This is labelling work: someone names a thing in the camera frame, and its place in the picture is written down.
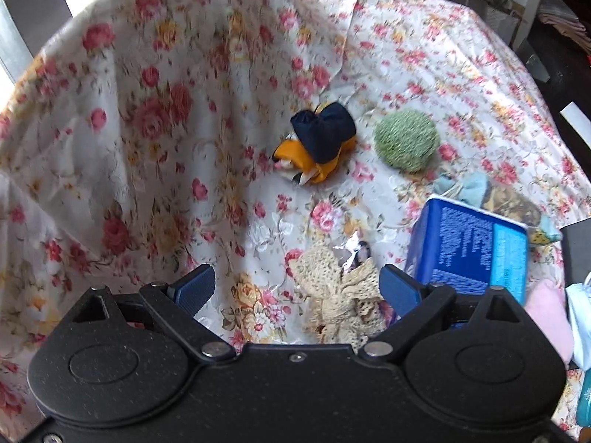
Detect navy and orange plush toy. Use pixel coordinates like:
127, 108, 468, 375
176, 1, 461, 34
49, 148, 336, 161
271, 104, 357, 186

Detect cream lace cloth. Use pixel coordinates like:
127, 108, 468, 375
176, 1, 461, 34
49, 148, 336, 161
288, 245, 386, 346

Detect pink plush pad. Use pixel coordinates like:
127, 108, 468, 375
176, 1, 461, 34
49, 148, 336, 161
525, 279, 574, 363

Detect green knitted ball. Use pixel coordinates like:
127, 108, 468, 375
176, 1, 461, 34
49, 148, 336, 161
373, 111, 438, 170

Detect floral bed sheet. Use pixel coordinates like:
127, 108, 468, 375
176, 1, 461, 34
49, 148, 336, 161
0, 0, 587, 443

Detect silver foil wrapper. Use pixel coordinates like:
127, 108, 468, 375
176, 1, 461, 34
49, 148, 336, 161
339, 235, 374, 271

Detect teal bottle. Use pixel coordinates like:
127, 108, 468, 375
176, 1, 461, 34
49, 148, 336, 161
576, 369, 591, 431

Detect potted plant in white pot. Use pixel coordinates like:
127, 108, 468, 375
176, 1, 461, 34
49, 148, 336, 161
480, 0, 527, 33

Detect blue tissue pack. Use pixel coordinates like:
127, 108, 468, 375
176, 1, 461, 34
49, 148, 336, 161
405, 195, 528, 305

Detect bag of blue face masks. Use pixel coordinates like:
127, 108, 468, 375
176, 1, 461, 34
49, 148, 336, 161
566, 272, 591, 361

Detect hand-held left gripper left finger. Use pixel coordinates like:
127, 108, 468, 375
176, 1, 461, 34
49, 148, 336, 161
65, 264, 238, 361

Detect folded beige cloth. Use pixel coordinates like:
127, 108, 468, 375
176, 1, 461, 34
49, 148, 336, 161
538, 0, 587, 40

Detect white paper sheet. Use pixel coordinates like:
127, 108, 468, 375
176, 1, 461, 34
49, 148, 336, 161
560, 102, 591, 135

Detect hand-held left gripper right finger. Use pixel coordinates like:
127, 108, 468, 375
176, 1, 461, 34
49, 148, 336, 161
358, 264, 536, 363

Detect black leather sofa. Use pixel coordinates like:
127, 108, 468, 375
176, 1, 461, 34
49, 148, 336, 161
519, 18, 591, 222

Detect light blue patterned sock bundle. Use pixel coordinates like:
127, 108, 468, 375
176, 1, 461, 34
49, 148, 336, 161
434, 173, 563, 245

